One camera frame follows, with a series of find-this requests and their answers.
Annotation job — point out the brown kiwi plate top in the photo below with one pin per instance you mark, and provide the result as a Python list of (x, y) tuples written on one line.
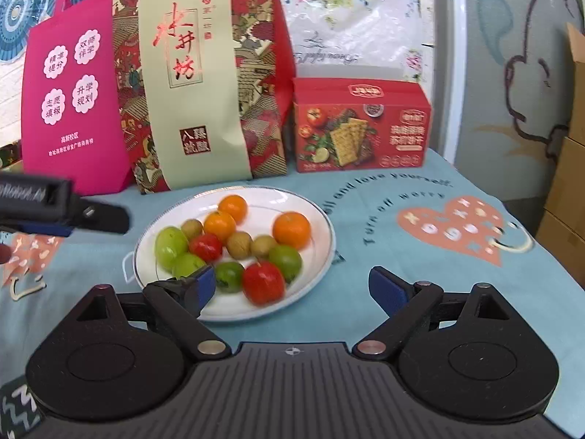
[(192, 228)]

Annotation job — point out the red cracker box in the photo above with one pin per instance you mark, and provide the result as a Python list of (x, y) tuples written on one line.
[(351, 123)]

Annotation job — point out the brown kiwi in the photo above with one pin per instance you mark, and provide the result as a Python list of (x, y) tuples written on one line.
[(239, 245), (261, 246)]

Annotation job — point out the small green fruit front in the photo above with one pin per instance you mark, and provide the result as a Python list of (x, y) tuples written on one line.
[(228, 276)]

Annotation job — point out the orange mandarin top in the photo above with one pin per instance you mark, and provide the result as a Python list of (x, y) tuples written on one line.
[(234, 205)]

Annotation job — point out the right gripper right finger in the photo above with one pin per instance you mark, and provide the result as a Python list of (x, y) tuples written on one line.
[(408, 307)]

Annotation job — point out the small green grape fruit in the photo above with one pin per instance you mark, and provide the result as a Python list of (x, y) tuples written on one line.
[(287, 260)]

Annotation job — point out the brown kiwi on plate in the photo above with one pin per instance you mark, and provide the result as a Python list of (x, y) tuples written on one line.
[(261, 246)]

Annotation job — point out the red fruit plate centre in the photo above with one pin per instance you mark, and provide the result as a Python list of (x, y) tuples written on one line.
[(206, 246)]

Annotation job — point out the magenta tote bag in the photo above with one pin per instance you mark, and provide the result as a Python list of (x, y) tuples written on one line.
[(70, 120)]

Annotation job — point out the orange mandarin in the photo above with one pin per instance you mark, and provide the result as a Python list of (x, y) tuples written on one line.
[(220, 224), (234, 205), (292, 229)]

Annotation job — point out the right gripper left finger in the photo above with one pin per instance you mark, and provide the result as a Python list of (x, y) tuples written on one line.
[(178, 302)]

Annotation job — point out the floral plastic bag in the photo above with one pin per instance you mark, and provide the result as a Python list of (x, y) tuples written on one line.
[(379, 39)]

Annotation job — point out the stacked cardboard boxes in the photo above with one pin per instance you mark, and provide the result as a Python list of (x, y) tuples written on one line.
[(561, 230)]

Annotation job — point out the light blue printed tablecloth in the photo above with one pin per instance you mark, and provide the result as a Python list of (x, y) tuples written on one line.
[(364, 208)]

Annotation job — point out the large green fruit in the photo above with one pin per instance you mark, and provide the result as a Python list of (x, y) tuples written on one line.
[(169, 245), (187, 264)]

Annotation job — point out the red and cream gift bag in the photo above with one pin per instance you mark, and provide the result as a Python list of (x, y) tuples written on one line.
[(205, 88)]

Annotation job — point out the large green fruit lower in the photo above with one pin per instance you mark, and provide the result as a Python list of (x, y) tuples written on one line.
[(187, 264)]

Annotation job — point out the large green fruit upper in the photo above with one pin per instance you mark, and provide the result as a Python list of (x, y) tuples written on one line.
[(169, 245)]

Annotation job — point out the red strawberry-like fruit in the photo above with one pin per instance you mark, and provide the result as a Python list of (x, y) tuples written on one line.
[(263, 283)]

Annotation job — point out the white round plate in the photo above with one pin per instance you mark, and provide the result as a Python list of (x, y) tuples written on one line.
[(265, 204)]

